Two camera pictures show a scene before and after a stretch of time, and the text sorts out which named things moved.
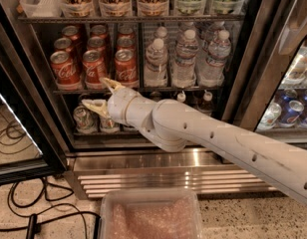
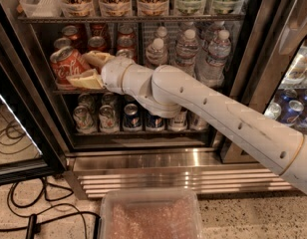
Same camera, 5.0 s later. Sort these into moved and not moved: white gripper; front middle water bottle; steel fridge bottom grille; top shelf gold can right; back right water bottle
Moved: white gripper
Not moved: top shelf gold can right; back right water bottle; front middle water bottle; steel fridge bottom grille
